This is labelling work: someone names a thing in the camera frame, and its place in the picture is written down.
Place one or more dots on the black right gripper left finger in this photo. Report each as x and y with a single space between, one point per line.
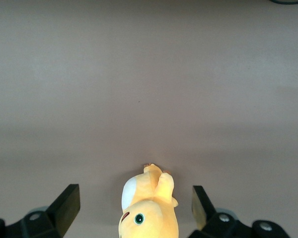
57 213

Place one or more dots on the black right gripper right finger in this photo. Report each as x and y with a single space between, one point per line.
213 223

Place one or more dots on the yellow plush toy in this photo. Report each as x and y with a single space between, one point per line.
149 215

